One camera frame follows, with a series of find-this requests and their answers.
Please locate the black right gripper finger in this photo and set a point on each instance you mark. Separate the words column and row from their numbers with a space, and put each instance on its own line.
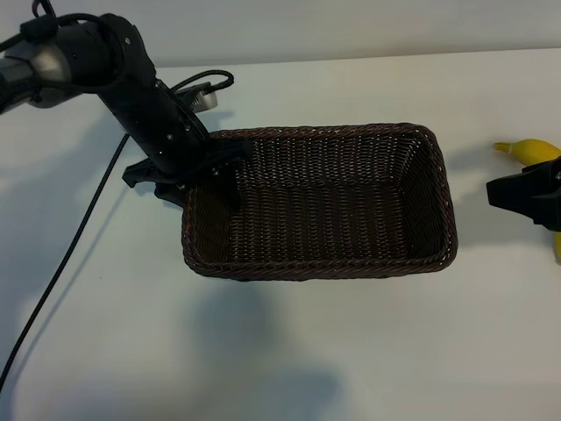
column 534, row 184
column 534, row 210

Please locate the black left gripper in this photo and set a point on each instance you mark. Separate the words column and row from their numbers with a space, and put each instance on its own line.
column 162, row 131

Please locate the yellow banana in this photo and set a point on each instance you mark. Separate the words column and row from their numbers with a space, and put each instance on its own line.
column 534, row 151

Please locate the dark brown wicker basket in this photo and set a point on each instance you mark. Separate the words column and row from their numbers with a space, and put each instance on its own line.
column 328, row 210

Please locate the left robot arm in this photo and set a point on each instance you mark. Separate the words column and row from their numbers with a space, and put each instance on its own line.
column 83, row 57

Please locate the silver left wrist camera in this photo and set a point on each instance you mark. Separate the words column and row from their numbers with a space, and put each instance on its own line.
column 206, row 102

